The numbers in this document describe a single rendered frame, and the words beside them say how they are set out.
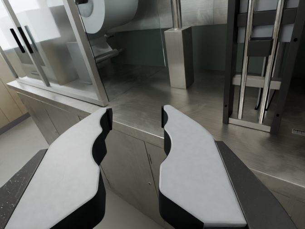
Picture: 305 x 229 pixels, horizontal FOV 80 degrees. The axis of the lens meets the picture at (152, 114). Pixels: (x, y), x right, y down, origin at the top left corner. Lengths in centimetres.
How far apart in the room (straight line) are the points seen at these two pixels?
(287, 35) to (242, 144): 30
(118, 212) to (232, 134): 116
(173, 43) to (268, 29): 42
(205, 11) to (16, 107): 311
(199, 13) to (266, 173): 82
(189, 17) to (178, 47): 29
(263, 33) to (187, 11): 61
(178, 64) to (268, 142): 50
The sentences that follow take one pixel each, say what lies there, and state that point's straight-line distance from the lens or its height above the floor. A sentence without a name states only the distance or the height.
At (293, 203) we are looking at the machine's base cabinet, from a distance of 64.
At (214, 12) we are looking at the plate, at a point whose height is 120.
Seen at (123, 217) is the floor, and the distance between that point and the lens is 155.
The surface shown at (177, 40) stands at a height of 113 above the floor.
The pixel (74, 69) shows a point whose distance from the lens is 100.
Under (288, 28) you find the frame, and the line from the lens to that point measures 57.
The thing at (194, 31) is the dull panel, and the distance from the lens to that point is 112.
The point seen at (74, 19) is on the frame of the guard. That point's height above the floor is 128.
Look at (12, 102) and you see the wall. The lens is 354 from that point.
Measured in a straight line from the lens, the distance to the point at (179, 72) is 90.
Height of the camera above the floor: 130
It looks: 32 degrees down
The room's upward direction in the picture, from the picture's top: 11 degrees counter-clockwise
